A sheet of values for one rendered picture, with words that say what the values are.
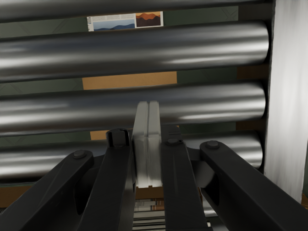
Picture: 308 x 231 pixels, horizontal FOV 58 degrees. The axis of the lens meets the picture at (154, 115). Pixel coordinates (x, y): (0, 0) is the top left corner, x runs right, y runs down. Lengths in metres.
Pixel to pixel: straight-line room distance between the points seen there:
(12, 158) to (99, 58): 0.16
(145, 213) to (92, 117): 0.12
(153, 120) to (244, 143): 0.20
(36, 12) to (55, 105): 0.10
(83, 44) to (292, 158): 0.27
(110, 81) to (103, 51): 0.83
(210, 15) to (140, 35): 0.83
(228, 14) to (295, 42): 0.81
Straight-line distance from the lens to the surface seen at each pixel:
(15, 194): 0.36
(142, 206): 0.29
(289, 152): 0.36
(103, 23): 1.10
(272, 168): 0.36
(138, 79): 1.11
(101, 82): 1.13
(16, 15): 0.33
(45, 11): 0.32
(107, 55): 0.30
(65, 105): 0.32
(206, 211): 0.37
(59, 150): 0.36
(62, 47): 0.31
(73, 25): 1.13
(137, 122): 0.16
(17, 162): 0.37
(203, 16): 1.11
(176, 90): 0.31
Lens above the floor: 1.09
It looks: 72 degrees down
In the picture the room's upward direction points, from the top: 179 degrees clockwise
